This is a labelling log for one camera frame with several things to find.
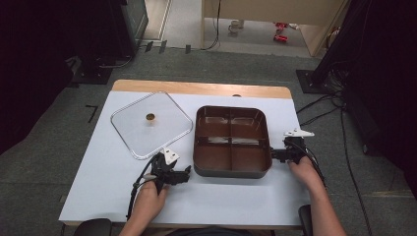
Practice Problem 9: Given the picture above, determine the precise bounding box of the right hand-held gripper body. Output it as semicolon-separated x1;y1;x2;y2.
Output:
282;128;316;165

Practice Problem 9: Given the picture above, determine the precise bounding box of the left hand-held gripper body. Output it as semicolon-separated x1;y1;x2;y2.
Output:
149;147;181;196

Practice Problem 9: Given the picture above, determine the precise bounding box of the clear square lid gold knob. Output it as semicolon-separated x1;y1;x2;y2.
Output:
109;90;194;161

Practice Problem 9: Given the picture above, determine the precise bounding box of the brown divided tray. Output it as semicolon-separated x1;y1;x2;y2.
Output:
192;104;273;180

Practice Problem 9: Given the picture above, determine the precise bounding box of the person's right hand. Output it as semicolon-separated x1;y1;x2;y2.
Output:
287;155;325;195

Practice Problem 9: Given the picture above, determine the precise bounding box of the person's left hand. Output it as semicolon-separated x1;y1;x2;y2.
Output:
130;181;170;224

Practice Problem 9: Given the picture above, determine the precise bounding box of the white table sheet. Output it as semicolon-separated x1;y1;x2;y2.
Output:
58;90;312;228

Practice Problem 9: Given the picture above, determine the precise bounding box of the person's dark clothing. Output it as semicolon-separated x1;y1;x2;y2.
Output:
168;225;255;236

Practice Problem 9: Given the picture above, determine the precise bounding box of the black chair armrest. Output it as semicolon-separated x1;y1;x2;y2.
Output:
297;204;313;236
73;217;113;236

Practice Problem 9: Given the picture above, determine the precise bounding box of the dark curtain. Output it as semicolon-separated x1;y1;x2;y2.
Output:
0;0;114;155
314;0;417;198

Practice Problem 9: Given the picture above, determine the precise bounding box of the red tool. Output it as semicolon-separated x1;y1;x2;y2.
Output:
272;22;290;43

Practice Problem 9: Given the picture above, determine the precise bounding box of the black cabinet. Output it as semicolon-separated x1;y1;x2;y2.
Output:
109;0;149;58

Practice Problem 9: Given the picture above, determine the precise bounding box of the left hand-held gripper cable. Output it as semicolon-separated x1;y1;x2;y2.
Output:
125;152;162;221

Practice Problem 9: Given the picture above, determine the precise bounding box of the hand-held gripper cable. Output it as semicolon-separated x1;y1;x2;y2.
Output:
290;140;328;189
125;152;162;221

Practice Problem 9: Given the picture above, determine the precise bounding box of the right hand-held gripper cable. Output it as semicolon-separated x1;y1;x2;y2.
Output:
290;140;328;189

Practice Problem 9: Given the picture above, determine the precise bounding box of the long black floor cable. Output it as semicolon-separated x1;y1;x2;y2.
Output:
339;106;374;236

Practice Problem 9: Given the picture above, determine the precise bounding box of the black stand base plate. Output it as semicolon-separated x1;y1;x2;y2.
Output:
295;69;330;95
69;56;115;86

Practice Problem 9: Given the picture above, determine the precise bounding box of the black hanging cable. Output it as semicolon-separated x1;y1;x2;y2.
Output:
201;0;223;52

